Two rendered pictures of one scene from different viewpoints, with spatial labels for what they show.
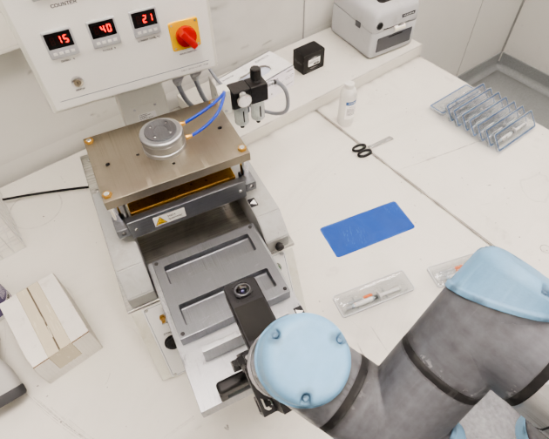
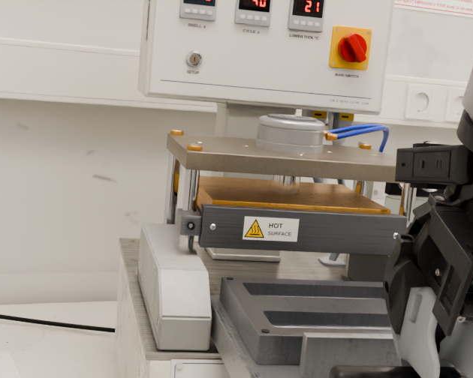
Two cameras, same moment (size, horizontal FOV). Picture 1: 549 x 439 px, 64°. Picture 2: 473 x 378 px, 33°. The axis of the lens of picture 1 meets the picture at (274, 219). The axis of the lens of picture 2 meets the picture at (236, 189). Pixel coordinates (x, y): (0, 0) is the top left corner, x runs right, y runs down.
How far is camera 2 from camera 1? 0.56 m
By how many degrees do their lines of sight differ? 44
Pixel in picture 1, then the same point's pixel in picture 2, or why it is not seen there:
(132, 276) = (182, 283)
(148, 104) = not seen: hidden behind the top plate
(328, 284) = not seen: outside the picture
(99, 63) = (231, 45)
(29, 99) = (69, 190)
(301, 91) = not seen: outside the picture
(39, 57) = (167, 10)
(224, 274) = (353, 306)
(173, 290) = (256, 299)
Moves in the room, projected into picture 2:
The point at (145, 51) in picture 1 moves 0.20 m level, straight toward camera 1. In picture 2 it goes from (292, 52) to (318, 51)
